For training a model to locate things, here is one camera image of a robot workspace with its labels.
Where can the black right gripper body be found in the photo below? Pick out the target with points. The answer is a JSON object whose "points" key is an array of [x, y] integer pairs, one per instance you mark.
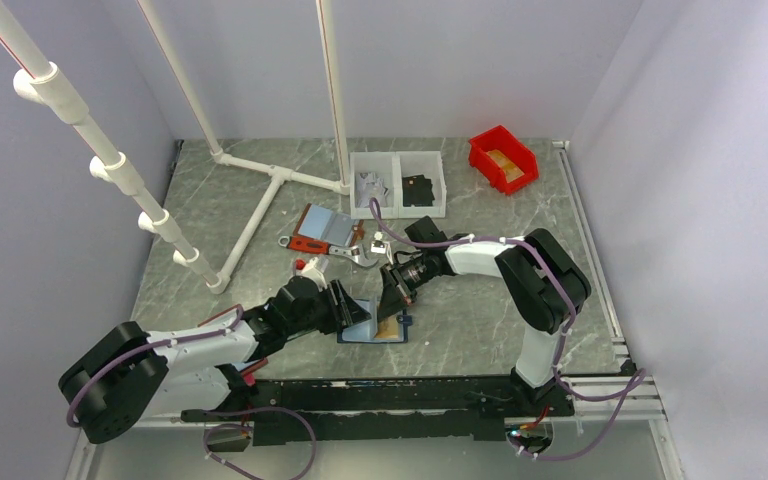
{"points": [[416, 271]]}

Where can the red plastic bin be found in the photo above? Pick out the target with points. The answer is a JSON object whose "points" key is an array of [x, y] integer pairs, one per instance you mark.
{"points": [[499, 137]]}

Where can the navy blue card holder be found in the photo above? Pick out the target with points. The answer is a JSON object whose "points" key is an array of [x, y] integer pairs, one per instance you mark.
{"points": [[364, 332]]}

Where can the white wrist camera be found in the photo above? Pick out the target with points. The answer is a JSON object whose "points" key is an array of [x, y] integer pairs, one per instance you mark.
{"points": [[313, 269], [381, 246]]}

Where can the white pvc pipe frame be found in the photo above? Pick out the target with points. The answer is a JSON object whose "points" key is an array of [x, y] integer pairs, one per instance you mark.
{"points": [[68, 62]]}

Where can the gold cards in bin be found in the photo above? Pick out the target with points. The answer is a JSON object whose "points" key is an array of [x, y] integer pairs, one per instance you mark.
{"points": [[510, 170]]}

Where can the white bin with black cards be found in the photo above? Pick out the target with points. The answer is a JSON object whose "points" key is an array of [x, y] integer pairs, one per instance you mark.
{"points": [[423, 190]]}

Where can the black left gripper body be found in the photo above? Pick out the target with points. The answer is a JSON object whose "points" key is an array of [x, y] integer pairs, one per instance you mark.
{"points": [[322, 315]]}

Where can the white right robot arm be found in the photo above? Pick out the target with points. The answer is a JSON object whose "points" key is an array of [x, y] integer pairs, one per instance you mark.
{"points": [[547, 287]]}

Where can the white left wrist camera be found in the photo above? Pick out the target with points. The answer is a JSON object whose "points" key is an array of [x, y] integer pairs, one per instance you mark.
{"points": [[313, 269]]}

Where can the orange handled adjustable wrench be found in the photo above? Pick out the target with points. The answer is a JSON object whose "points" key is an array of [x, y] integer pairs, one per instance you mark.
{"points": [[354, 253]]}

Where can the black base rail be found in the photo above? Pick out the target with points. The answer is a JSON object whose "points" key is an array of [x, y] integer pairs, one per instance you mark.
{"points": [[479, 407]]}

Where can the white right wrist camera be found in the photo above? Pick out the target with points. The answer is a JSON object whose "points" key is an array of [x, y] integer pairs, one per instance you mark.
{"points": [[381, 246]]}

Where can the red open card holder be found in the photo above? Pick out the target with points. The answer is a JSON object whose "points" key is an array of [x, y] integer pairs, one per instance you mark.
{"points": [[246, 370]]}

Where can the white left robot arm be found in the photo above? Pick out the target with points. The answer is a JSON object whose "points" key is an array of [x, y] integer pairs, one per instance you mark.
{"points": [[131, 374]]}

